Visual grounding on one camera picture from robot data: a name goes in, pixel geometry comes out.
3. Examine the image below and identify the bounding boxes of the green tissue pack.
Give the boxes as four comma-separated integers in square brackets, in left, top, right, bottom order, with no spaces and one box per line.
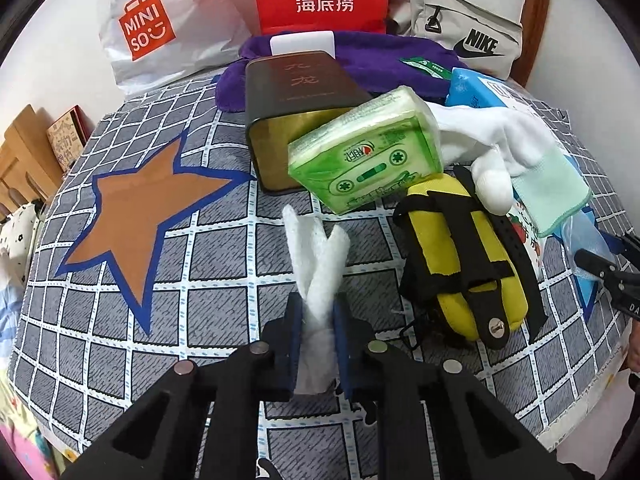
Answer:
[287,86,446,215]

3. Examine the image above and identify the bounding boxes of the blue tissue box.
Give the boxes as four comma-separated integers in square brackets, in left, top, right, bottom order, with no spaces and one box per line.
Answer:
[445,66,568,121]

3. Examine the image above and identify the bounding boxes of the pink patterned cloth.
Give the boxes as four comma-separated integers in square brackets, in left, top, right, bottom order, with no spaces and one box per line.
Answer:
[0,390,63,480]

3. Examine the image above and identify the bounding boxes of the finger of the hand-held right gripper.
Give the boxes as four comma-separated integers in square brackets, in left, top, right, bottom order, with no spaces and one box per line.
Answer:
[573,248,622,287]
[606,230,640,262]

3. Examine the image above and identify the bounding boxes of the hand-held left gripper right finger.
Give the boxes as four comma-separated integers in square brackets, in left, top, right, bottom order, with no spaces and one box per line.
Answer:
[332,300,576,480]

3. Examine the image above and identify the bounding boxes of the dark green tin box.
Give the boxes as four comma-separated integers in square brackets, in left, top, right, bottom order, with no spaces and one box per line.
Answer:
[244,51,374,197]

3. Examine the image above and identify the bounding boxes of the purple towel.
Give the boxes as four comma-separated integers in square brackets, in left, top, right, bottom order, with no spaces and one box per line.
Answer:
[216,31,471,113]

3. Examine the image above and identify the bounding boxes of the grey backpack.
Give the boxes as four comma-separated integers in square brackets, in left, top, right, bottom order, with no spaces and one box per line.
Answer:
[387,0,523,79]

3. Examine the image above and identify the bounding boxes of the light green cloth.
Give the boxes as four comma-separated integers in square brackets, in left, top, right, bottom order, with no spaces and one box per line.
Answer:
[515,147,594,238]

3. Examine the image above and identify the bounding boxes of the white card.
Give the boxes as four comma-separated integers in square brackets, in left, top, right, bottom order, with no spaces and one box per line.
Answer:
[270,31,336,58]

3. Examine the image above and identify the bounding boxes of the plain cardboard box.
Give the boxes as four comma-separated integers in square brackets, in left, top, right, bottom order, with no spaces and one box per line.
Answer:
[0,105,66,217]

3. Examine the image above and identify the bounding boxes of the white plastic shopping bag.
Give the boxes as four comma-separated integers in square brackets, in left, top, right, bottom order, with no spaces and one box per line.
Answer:
[97,0,253,96]

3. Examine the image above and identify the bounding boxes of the small green packet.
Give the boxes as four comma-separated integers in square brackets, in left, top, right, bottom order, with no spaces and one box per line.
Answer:
[400,55,453,81]

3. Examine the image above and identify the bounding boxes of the strawberry print snack packet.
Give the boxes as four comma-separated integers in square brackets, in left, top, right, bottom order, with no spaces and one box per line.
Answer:
[505,200,547,281]

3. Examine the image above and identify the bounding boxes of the wooden bed frame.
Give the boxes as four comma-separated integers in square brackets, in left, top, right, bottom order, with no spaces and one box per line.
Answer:
[517,0,554,87]

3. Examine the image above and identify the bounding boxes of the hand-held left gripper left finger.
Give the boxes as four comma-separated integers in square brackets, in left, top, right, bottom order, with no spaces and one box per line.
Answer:
[59,294,306,480]

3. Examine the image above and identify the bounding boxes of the yellow mini duffel bag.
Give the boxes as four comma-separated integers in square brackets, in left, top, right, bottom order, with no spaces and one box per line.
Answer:
[392,172,531,352]

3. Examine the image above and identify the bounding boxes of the white floral cloth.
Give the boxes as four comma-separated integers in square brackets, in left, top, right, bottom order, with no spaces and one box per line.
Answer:
[0,200,45,286]

